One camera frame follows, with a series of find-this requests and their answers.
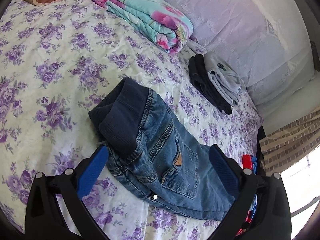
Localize beige brown checkered curtain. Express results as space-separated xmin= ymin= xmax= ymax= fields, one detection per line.
xmin=259 ymin=107 xmax=320 ymax=176

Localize lavender lace bed curtain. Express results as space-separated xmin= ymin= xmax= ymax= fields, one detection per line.
xmin=165 ymin=0 xmax=315 ymax=105

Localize folded turquoise pink floral blanket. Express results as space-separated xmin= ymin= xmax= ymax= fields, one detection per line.
xmin=93 ymin=0 xmax=193 ymax=54

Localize purple floral bed sheet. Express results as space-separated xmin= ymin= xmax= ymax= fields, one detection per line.
xmin=1 ymin=0 xmax=261 ymax=231

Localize folded black garment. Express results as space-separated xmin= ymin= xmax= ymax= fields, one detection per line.
xmin=188 ymin=54 xmax=232 ymax=115

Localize blue denim children's jeans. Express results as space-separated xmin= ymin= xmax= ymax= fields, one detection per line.
xmin=89 ymin=77 xmax=235 ymax=221

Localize folded grey garment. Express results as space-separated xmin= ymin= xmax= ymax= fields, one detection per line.
xmin=203 ymin=51 xmax=246 ymax=107

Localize red blue garment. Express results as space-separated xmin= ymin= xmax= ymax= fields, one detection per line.
xmin=236 ymin=154 xmax=258 ymax=236

